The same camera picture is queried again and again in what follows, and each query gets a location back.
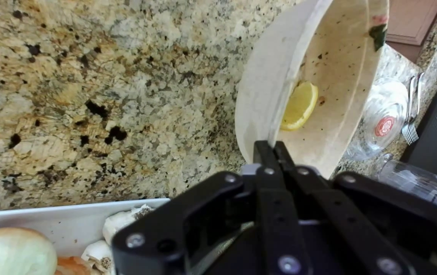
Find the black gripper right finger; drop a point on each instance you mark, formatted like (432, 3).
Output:
(354, 223)

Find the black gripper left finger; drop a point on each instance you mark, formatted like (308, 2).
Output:
(280, 229)

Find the cream bowl with speckles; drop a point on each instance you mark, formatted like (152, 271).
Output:
(341, 66)

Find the clear plastic container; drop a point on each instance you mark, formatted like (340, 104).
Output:
(422, 183)

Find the clear plastic wrap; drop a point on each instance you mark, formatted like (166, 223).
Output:
(387, 112)

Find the yellow lemon slice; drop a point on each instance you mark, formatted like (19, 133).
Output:
(300, 107)

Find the white mushroom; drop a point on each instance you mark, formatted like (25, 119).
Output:
(97, 257)
(120, 222)

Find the brown onion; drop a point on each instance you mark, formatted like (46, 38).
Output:
(71, 266)

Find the wooden lower cabinets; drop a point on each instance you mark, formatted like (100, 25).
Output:
(415, 20)

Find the white rectangular plate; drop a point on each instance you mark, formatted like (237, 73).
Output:
(60, 223)

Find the large pale yellow onion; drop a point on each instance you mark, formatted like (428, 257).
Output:
(13, 252)

